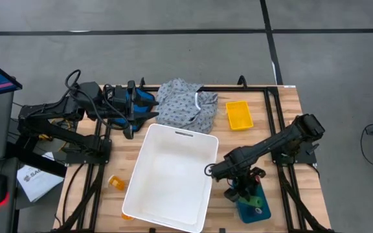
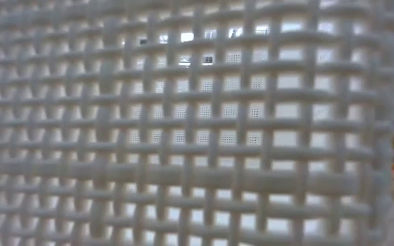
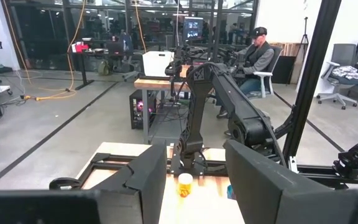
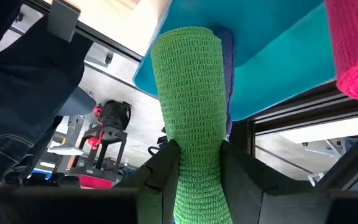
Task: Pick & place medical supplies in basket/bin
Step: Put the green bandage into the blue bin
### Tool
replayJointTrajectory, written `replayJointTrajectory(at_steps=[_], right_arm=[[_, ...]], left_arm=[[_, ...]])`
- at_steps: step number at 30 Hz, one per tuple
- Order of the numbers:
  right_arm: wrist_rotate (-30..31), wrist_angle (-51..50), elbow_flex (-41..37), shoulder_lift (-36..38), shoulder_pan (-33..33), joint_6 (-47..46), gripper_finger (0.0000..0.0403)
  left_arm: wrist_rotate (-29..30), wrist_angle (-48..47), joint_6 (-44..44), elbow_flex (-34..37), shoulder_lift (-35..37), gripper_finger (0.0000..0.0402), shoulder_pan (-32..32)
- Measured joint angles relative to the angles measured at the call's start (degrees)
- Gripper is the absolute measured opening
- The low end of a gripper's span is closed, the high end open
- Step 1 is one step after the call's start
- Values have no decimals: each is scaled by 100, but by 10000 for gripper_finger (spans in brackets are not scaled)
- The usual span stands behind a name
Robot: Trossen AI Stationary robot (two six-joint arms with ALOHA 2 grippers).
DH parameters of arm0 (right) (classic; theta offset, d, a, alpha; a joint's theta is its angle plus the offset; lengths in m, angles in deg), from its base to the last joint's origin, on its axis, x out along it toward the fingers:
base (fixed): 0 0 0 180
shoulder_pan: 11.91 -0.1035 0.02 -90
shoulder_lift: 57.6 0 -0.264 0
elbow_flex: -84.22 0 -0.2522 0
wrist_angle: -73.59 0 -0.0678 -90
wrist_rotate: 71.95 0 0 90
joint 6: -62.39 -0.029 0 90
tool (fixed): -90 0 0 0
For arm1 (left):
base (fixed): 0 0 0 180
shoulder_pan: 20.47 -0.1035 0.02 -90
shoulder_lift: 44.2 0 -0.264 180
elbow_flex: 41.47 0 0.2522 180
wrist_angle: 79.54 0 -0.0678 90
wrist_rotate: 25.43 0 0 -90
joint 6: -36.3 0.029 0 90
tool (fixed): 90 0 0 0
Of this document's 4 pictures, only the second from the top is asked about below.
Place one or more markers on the white perforated plastic basket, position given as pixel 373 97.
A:
pixel 183 136

